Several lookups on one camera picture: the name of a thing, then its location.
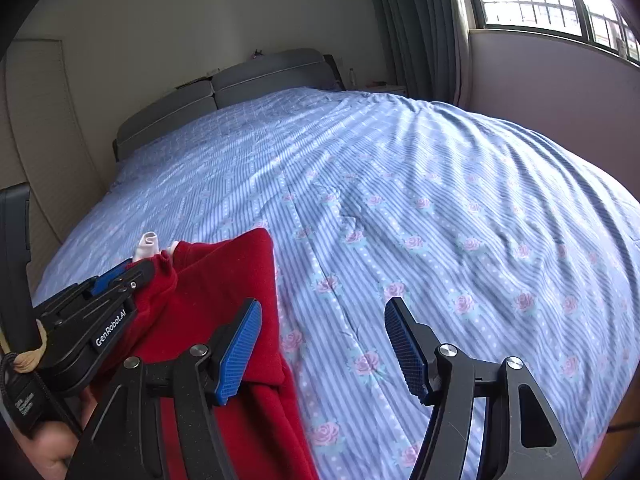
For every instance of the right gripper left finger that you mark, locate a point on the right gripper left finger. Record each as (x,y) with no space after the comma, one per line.
(124,436)

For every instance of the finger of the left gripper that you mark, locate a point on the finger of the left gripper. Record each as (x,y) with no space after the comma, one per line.
(136,276)
(104,281)

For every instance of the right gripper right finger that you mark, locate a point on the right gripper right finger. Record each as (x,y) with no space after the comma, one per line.
(522,438)

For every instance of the red knit sweater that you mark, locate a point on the red knit sweater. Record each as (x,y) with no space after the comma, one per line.
(196,289)

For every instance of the person's left hand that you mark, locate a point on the person's left hand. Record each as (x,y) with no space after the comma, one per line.
(49,448)

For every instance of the beige louvered wardrobe doors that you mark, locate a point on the beige louvered wardrobe doors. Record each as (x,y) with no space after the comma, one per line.
(42,144)

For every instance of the blue floral striped bedsheet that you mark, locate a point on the blue floral striped bedsheet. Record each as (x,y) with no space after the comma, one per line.
(502,241)

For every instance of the grey upholstered headboard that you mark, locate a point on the grey upholstered headboard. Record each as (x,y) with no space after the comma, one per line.
(297,68)

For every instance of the white bedside table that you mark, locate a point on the white bedside table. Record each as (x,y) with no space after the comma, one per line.
(397,89)

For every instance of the teal green curtain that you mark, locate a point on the teal green curtain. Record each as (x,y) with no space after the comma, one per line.
(427,48)

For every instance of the window with railing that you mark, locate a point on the window with railing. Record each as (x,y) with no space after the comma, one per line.
(599,23)

